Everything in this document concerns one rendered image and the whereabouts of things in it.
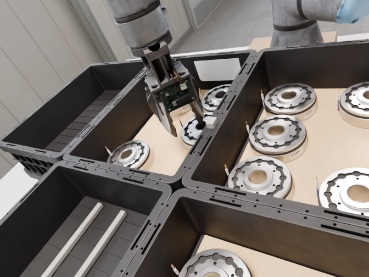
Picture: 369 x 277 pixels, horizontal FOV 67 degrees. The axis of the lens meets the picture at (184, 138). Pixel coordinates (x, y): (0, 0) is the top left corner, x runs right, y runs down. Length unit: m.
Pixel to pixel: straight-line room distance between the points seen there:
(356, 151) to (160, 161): 0.37
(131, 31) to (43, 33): 1.87
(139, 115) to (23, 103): 1.49
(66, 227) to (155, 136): 0.28
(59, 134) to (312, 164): 0.74
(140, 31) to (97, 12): 1.94
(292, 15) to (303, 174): 0.47
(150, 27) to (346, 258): 0.39
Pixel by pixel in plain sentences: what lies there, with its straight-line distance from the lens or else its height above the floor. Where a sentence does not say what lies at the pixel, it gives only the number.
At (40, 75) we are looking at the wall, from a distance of 2.24.
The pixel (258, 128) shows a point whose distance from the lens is 0.57.
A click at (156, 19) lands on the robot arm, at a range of 0.45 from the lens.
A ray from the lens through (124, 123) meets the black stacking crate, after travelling 0.72.
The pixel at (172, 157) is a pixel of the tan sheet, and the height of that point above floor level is 0.83.
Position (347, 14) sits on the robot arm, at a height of 0.94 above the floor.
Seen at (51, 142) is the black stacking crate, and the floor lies 0.83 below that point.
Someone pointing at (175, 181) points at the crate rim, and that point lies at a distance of 0.43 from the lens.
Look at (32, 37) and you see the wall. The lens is 2.26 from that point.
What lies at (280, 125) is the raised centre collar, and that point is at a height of 0.87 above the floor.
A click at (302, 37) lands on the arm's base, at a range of 0.87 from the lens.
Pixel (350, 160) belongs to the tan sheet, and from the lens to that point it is 0.54.
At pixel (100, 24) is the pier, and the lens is 2.38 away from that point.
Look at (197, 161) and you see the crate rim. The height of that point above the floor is 0.93.
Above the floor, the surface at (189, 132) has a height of 0.86.
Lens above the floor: 1.23
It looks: 37 degrees down
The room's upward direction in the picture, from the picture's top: 25 degrees counter-clockwise
